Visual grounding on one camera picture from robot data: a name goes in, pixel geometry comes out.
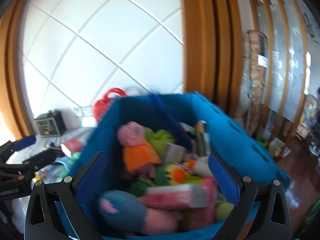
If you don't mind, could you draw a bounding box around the pink tissue pack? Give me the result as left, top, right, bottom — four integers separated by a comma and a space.
140, 184, 209, 210

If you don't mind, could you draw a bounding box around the pink pig plush blue body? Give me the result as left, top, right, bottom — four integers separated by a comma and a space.
97, 189, 183, 235

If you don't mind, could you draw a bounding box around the blue fabric storage bin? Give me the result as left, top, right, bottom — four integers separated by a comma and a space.
55, 90, 292, 240

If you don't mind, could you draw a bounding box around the dark green gift bag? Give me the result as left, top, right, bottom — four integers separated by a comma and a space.
34, 110, 66, 138

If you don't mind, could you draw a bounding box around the red plastic toy suitcase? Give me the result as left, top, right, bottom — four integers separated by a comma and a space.
92, 88, 127, 124

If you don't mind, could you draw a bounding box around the pig plush orange dress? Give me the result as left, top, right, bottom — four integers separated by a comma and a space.
117, 121, 163, 176

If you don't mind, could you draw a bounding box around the green plush toy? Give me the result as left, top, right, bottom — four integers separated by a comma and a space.
144, 127, 175, 157

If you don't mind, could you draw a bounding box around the rolled patterned mat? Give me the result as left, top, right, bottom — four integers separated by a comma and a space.
238, 30, 268, 135

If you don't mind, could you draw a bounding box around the wooden glass door cabinet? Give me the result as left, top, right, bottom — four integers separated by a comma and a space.
249, 0, 315, 142

